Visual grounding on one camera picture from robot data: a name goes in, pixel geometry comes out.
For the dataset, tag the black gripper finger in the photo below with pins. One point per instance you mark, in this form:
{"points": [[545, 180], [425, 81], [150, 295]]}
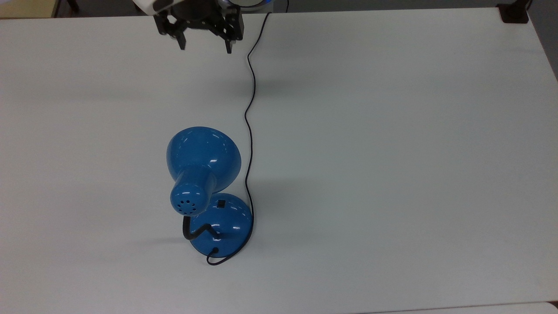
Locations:
{"points": [[234, 28], [170, 25]]}

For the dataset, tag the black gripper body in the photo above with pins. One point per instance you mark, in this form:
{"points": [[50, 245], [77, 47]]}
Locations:
{"points": [[196, 15]]}

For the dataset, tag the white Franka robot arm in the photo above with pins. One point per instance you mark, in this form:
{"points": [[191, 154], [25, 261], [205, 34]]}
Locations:
{"points": [[146, 4]]}

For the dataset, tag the blue gooseneck desk lamp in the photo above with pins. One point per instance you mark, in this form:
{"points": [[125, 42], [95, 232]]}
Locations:
{"points": [[205, 152]]}

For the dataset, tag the black furniture leg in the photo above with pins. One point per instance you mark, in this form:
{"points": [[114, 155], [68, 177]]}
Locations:
{"points": [[73, 5]]}

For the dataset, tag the tan wooden board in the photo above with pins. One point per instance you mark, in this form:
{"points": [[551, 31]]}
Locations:
{"points": [[26, 8]]}

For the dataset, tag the black clamp mount block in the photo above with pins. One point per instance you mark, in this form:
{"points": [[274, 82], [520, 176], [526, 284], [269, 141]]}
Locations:
{"points": [[514, 13]]}

